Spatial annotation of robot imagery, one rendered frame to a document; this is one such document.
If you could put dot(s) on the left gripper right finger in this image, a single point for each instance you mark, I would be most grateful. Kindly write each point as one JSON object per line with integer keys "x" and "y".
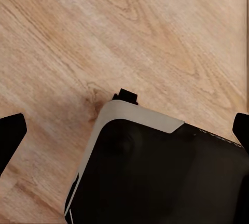
{"x": 241, "y": 129}

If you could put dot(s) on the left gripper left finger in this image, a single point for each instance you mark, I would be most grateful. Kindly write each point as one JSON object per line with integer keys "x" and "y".
{"x": 12, "y": 131}

